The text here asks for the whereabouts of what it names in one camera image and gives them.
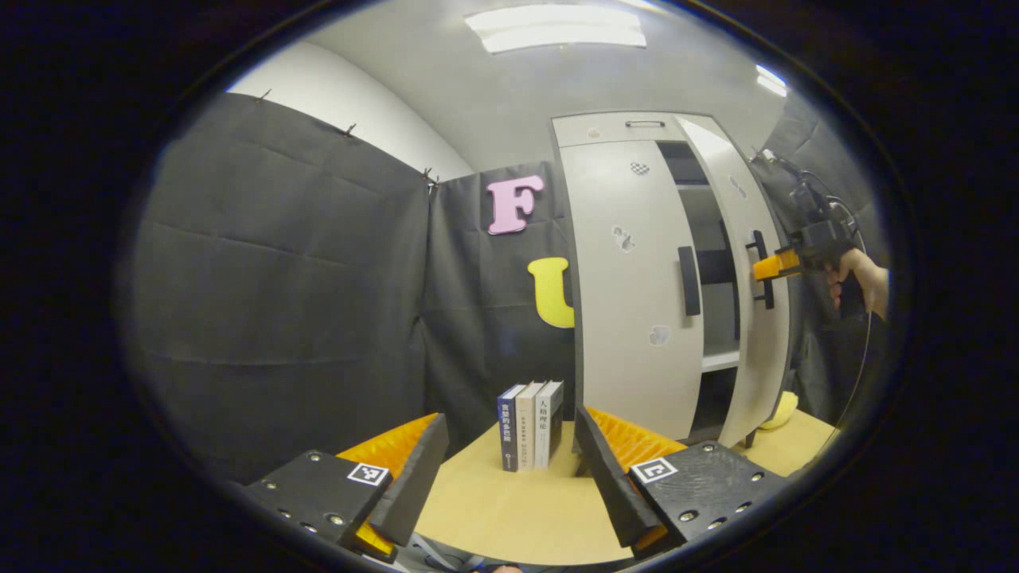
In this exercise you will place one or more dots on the black backdrop cloth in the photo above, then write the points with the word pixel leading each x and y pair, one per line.
pixel 279 302

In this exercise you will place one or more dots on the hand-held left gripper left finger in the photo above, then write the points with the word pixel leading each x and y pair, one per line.
pixel 414 485

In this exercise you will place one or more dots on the small ceiling light panel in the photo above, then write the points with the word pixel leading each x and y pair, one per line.
pixel 771 79

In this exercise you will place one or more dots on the grey double-door shoe cabinet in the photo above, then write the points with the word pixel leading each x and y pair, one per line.
pixel 716 318

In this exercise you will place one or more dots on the white book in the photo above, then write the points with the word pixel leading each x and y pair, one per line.
pixel 543 426

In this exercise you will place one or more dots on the grey cabinet drawer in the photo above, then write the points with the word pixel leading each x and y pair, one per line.
pixel 581 131

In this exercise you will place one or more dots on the blue book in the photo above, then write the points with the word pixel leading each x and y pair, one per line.
pixel 508 434

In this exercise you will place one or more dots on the grey cabinet door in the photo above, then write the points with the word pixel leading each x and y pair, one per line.
pixel 756 358
pixel 629 318

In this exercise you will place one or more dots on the large ceiling light panel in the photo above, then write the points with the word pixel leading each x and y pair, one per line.
pixel 557 28

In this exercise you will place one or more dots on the yellow soft toy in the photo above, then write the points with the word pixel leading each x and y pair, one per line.
pixel 782 410

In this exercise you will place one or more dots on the beige book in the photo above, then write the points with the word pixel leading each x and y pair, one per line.
pixel 525 430

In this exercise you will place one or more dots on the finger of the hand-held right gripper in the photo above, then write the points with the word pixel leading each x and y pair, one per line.
pixel 776 264

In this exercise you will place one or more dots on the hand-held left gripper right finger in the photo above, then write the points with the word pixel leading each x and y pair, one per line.
pixel 613 485

